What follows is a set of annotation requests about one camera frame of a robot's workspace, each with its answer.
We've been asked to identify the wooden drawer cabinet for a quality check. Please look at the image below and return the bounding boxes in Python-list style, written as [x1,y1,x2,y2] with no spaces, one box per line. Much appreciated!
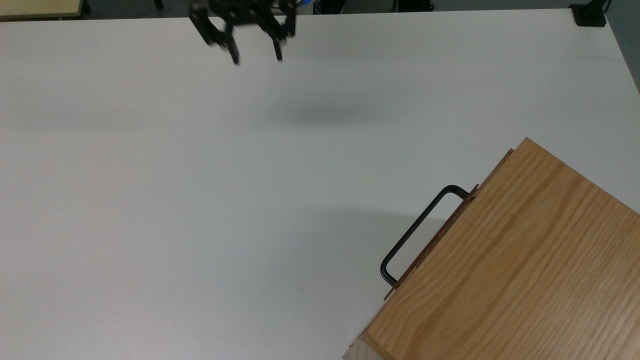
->
[342,137,640,360]

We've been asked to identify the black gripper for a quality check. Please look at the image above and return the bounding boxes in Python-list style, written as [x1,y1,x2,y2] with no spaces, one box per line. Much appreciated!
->
[188,0,299,66]

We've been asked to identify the black pole with clamp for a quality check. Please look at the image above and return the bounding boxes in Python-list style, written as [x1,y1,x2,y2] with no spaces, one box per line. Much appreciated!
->
[569,0,612,28]

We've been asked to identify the black metal drawer handle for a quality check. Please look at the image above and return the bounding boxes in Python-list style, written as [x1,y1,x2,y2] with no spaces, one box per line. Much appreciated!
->
[379,184,472,289]

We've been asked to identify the beige wooden desk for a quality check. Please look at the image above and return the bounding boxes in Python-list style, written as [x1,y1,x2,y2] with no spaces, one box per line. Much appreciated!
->
[0,0,84,21]

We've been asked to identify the wooden drawer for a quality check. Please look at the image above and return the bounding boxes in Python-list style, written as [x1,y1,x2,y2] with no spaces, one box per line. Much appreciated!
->
[382,148,516,302]

